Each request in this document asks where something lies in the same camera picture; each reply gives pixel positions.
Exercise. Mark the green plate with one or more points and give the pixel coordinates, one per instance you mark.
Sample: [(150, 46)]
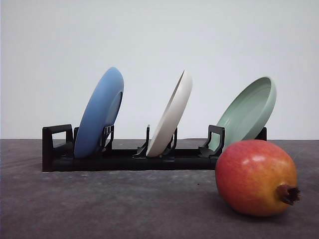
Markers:
[(247, 116)]

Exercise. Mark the red yellow pomegranate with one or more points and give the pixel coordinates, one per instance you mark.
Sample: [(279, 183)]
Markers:
[(257, 177)]

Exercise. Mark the black plate rack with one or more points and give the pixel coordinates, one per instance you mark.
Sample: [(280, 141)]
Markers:
[(58, 152)]

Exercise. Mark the white plate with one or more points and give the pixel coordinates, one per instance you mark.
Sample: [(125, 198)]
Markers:
[(172, 115)]

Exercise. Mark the blue plate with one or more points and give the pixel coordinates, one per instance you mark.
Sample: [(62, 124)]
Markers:
[(100, 112)]

